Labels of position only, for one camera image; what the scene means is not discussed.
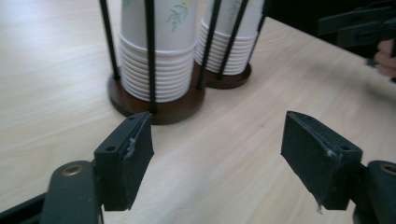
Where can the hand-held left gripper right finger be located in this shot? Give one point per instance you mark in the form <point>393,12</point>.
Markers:
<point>317,155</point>

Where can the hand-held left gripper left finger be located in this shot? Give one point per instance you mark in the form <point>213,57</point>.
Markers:
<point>124,168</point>

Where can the wooden cup holder black rods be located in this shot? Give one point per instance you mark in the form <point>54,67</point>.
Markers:
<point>174,113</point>

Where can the stack of white paper cups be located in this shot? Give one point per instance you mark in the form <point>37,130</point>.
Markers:
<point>243,43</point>
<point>174,62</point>

